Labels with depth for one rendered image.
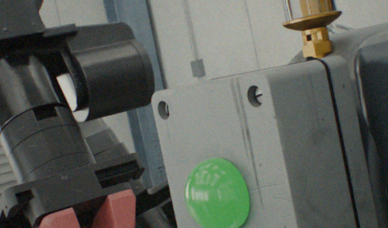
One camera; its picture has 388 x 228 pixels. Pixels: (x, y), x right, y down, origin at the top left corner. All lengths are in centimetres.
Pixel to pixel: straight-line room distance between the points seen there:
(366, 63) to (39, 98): 30
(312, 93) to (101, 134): 52
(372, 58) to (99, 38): 33
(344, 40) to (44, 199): 24
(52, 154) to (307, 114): 28
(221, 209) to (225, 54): 794
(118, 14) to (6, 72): 872
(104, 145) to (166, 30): 819
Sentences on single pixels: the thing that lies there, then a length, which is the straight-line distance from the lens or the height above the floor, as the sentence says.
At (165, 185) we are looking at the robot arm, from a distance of 76.
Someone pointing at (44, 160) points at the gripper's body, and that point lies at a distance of 54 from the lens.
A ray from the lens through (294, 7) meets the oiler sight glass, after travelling 36.
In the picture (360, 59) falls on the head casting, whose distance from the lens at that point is 32.
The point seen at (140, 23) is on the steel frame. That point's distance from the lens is 898.
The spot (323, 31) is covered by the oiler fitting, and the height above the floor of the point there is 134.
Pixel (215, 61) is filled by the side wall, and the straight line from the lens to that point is 838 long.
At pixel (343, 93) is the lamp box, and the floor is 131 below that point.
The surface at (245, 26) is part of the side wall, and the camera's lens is 796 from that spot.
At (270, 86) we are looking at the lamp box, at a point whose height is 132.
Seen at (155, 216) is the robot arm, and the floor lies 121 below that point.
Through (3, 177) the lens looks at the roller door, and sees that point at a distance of 842.
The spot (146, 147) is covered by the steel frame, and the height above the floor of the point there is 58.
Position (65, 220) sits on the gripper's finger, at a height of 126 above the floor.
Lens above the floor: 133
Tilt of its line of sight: 3 degrees down
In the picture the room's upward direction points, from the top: 12 degrees counter-clockwise
